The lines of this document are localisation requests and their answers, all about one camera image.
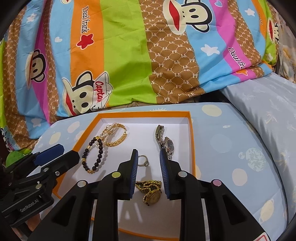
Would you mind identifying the gold wristwatch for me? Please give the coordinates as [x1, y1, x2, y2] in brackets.
[135, 179, 162, 207]

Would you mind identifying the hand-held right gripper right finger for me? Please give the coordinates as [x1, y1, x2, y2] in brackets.
[159, 148, 266, 241]

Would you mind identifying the grey floral cloth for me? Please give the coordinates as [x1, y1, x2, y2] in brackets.
[275, 22, 296, 84]

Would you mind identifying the colourful cartoon monkey blanket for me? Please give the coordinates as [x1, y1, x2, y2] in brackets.
[0, 0, 281, 145]

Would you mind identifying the light blue pillow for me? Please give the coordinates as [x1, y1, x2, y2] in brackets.
[220, 74, 296, 210]

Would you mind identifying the orange cardboard box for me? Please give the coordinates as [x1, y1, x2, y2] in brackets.
[52, 111, 197, 240]

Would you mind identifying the green cloth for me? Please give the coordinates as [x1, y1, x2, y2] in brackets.
[6, 148, 31, 167]

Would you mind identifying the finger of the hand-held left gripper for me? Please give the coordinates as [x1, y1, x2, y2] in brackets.
[14, 151, 80, 194]
[3, 144, 65, 180]

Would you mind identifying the gold woven bangle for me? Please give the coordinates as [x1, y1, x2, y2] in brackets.
[105, 123, 128, 147]

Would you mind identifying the silver wristwatch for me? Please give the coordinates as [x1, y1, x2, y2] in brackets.
[154, 124, 175, 161]

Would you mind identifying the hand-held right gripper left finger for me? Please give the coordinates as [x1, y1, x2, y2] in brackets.
[28, 149, 139, 241]

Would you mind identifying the pearl bracelet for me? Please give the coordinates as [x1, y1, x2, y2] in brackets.
[94, 124, 116, 164]

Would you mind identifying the silver ring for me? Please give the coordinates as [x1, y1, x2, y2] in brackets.
[137, 154, 150, 167]

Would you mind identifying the black bead bracelet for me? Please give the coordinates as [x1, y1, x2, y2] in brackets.
[81, 137, 104, 174]

